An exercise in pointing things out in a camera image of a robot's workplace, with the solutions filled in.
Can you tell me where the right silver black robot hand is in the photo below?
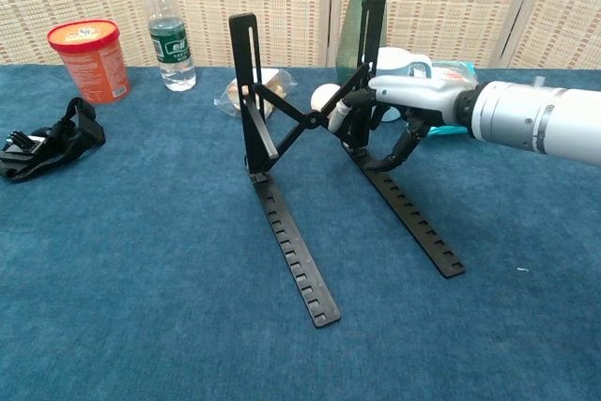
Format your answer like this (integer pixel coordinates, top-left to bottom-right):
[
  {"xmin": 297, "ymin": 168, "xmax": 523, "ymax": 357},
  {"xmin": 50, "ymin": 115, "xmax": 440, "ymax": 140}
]
[{"xmin": 327, "ymin": 74, "xmax": 476, "ymax": 173}]

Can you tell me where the black folding laptop stand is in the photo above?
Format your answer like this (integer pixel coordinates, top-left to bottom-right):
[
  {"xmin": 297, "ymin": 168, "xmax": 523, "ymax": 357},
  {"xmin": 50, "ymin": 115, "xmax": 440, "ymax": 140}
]
[{"xmin": 228, "ymin": 0, "xmax": 467, "ymax": 329}]

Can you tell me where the light blue mug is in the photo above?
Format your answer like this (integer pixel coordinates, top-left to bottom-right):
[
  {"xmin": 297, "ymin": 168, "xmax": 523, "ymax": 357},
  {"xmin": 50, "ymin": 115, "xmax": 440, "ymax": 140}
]
[{"xmin": 373, "ymin": 47, "xmax": 433, "ymax": 123}]

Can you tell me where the white teal snack bag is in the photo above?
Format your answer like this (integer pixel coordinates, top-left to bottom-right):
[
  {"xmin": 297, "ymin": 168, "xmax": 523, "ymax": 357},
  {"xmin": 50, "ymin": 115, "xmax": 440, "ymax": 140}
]
[{"xmin": 424, "ymin": 60, "xmax": 478, "ymax": 137}]

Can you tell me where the pale pink ball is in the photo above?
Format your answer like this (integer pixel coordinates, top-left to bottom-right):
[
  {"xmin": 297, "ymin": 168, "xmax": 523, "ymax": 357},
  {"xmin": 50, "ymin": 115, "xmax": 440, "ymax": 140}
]
[{"xmin": 310, "ymin": 83, "xmax": 342, "ymax": 114}]

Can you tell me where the plastic wrapped sandwich bread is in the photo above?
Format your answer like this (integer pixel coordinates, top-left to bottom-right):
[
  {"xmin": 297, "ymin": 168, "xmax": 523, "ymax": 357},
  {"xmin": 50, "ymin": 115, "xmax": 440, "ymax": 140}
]
[{"xmin": 213, "ymin": 67, "xmax": 298, "ymax": 119}]

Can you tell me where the woven folding screen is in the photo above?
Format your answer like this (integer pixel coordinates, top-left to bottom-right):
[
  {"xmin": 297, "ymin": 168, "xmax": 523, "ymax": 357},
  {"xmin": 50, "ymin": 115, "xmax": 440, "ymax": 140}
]
[{"xmin": 0, "ymin": 0, "xmax": 601, "ymax": 69}]

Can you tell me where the clear bottle with green label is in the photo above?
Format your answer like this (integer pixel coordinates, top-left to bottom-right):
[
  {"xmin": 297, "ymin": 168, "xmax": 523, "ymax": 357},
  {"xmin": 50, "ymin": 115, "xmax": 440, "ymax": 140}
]
[{"xmin": 139, "ymin": 0, "xmax": 197, "ymax": 92}]

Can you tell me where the blue felt table cover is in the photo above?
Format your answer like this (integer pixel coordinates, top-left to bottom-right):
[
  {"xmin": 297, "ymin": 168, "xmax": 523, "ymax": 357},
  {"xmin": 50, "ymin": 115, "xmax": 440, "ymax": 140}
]
[{"xmin": 0, "ymin": 64, "xmax": 601, "ymax": 401}]

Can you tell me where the orange canister with red lid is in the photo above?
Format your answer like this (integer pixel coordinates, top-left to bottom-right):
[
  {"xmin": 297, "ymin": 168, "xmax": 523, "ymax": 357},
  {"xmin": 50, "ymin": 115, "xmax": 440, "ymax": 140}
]
[{"xmin": 46, "ymin": 19, "xmax": 131, "ymax": 105}]

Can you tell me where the black camera strap mount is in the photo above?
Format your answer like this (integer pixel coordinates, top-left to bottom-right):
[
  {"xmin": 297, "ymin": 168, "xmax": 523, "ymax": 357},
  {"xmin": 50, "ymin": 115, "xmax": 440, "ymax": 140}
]
[{"xmin": 0, "ymin": 97, "xmax": 106, "ymax": 182}]

